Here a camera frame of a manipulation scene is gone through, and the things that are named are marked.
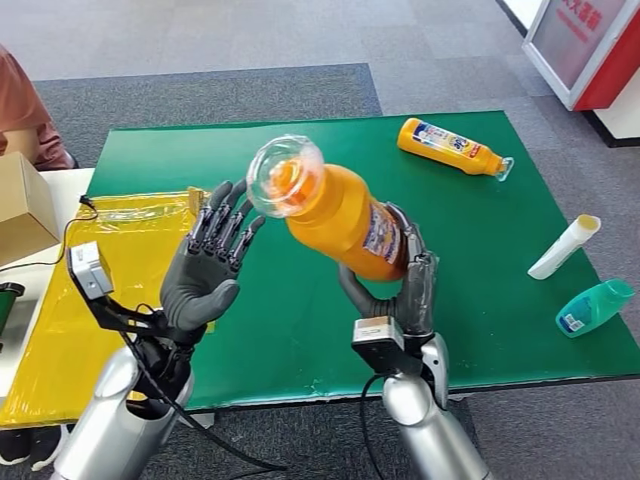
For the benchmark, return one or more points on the large orange bottle clear cap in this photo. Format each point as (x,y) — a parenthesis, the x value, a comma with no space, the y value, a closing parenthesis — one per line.
(335,212)

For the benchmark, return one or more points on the yellow plastic sheet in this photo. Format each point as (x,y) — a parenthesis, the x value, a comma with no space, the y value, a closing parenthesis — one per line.
(75,318)

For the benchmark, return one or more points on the red and white fire cabinet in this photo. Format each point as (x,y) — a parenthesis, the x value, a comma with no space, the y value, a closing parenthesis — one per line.
(590,46)

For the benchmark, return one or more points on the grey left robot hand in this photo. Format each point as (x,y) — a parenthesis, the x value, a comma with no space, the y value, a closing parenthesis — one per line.
(200,285)

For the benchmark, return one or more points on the cardboard box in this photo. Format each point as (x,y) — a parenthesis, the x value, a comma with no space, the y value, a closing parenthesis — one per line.
(25,205)

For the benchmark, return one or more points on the teal plastic bottle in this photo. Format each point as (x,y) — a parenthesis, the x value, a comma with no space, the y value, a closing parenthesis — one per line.
(592,308)

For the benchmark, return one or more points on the person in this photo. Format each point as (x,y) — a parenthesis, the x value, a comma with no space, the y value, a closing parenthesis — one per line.
(25,112)

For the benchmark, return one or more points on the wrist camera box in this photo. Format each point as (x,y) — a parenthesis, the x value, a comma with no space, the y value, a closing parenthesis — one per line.
(377,338)
(90,268)

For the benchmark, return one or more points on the green table mat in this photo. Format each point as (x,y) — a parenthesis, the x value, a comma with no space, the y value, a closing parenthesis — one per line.
(475,265)

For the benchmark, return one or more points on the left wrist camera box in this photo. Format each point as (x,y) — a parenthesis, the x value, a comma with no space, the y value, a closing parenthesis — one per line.
(90,268)

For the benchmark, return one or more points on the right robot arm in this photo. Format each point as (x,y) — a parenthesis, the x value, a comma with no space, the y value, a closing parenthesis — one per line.
(430,430)

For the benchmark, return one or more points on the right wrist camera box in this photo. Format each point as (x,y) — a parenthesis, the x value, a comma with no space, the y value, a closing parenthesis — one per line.
(377,338)

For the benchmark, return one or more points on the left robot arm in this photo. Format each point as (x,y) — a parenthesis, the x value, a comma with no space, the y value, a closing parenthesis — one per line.
(115,424)

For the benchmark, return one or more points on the dark green cup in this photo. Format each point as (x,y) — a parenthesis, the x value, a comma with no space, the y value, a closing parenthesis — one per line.
(7,301)

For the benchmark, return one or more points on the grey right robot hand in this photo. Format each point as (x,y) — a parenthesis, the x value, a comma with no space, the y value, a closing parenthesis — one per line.
(417,291)

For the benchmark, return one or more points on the slim orange bottle clear cap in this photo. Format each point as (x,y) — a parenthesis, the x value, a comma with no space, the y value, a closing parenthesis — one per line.
(450,149)

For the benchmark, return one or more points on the white tube yellow cap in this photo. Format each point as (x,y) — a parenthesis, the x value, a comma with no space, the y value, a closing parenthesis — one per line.
(564,246)

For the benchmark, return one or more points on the black white-soled shoe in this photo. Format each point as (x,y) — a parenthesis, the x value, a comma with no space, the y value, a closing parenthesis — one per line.
(20,450)

